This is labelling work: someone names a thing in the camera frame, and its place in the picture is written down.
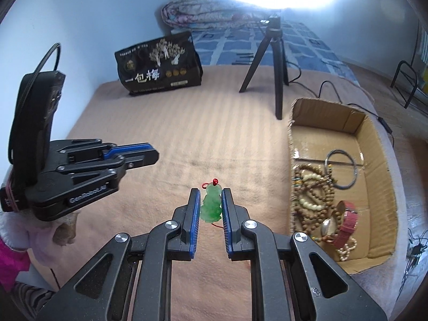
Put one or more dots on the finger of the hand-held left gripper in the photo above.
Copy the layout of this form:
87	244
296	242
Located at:
140	159
130	147

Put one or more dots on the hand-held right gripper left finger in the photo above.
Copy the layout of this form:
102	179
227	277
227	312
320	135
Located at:
195	220

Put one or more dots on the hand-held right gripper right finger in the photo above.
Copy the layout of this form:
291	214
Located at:
227	220

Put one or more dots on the green jade pendant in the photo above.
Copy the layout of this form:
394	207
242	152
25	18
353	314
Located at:
211	207

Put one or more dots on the thin metal bangle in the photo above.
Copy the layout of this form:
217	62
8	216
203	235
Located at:
356	172

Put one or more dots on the cardboard box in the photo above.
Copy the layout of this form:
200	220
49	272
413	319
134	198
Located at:
371	174

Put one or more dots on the person's left hand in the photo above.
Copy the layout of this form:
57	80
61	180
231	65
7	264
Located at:
64	230

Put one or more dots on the black snack bag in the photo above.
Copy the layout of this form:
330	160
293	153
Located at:
150	73

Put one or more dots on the folded floral quilt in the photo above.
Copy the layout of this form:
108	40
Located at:
194	13

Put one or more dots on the black tripod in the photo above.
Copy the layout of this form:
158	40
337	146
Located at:
277	73

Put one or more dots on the striped clothing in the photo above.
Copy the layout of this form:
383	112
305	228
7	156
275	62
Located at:
33	302

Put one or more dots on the blue patterned bedsheet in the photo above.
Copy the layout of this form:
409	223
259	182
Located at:
301	46

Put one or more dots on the black metal clothes rack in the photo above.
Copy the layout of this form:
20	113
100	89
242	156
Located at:
408	97

